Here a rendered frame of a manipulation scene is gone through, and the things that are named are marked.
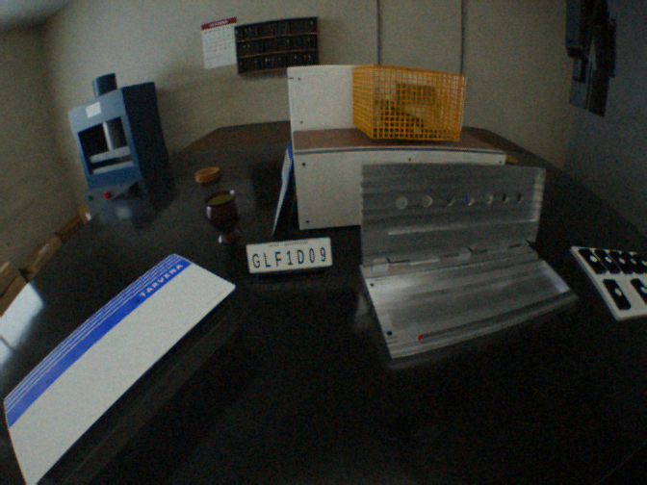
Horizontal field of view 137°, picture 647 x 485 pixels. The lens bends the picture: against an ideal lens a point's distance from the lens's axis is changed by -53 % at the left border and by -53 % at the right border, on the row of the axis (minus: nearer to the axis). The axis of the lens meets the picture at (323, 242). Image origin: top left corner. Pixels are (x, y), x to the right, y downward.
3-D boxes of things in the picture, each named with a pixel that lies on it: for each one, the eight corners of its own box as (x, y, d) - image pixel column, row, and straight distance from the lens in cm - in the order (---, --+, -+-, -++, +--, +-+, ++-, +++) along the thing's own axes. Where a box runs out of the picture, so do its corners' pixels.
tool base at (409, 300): (389, 366, 41) (393, 353, 37) (358, 272, 53) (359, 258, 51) (574, 306, 67) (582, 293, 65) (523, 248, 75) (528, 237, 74)
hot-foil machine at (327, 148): (298, 234, 64) (285, 63, 54) (294, 174, 101) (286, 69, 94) (532, 214, 99) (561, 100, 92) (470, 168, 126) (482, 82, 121)
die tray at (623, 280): (616, 320, 75) (619, 318, 74) (568, 248, 88) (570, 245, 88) (676, 309, 110) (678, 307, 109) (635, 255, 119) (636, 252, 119)
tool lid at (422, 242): (361, 165, 43) (358, 164, 45) (363, 272, 49) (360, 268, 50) (546, 168, 69) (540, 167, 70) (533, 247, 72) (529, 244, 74)
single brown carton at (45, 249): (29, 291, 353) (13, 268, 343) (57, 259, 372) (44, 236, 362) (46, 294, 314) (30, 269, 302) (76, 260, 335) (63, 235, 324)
